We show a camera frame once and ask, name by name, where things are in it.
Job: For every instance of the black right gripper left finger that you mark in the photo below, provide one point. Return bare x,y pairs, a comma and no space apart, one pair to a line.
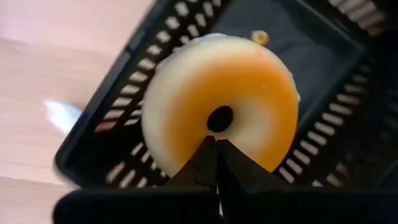
192,193

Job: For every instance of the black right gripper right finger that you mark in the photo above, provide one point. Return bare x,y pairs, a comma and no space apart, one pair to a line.
248,193

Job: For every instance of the orange white donut toy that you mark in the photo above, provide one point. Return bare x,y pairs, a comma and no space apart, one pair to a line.
224,81

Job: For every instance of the black slotted basket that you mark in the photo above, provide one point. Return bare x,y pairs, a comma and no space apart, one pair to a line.
317,62

